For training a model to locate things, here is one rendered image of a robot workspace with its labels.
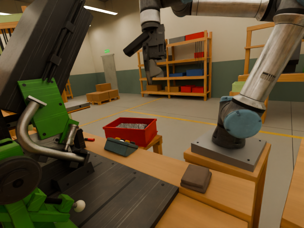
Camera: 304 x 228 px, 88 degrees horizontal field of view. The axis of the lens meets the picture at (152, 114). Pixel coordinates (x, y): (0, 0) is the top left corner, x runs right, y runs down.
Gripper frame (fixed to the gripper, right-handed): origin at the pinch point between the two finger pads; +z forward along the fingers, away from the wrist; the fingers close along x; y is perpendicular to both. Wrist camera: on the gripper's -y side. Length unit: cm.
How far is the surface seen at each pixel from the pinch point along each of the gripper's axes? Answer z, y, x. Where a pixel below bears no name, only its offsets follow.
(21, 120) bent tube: 10.6, -35.3, -23.5
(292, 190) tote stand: 44, 52, 2
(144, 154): 32.0, -5.3, 4.7
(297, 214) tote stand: 46, 47, -8
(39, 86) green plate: -0.1, -36.8, -14.3
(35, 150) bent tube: 20.5, -32.8, -22.8
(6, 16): -124, -249, 144
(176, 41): -170, -11, 522
